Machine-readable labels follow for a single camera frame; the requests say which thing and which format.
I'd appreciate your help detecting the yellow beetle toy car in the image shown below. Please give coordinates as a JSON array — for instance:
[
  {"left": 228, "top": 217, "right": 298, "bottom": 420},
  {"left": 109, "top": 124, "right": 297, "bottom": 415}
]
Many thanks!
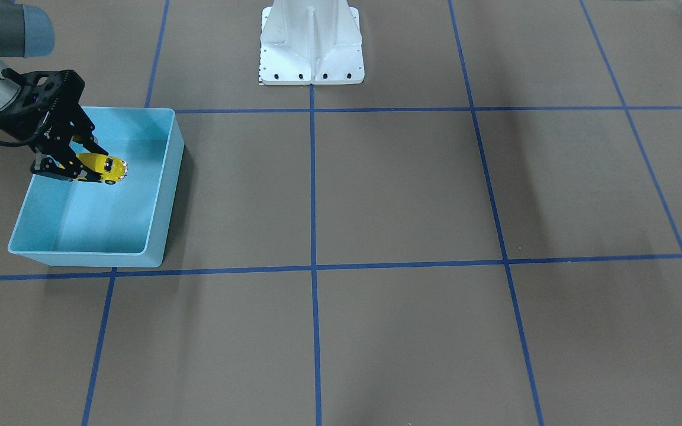
[{"left": 76, "top": 153, "right": 128, "bottom": 185}]

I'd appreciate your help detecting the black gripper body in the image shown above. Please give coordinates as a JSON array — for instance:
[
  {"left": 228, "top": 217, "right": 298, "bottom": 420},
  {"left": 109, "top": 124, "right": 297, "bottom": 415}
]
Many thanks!
[{"left": 0, "top": 70, "right": 95, "bottom": 154}]

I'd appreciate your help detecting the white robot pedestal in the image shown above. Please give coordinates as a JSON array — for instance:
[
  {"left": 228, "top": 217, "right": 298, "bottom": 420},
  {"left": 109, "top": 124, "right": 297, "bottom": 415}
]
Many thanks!
[{"left": 258, "top": 1, "right": 365, "bottom": 86}]

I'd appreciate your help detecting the light blue plastic bin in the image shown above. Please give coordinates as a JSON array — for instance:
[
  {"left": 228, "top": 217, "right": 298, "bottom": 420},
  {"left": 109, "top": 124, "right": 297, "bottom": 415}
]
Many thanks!
[{"left": 8, "top": 106, "right": 185, "bottom": 269}]

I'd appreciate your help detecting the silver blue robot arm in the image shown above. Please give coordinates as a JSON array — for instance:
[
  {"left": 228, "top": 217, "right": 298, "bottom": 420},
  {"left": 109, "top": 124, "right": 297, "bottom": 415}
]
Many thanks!
[{"left": 0, "top": 1, "right": 126, "bottom": 185}]

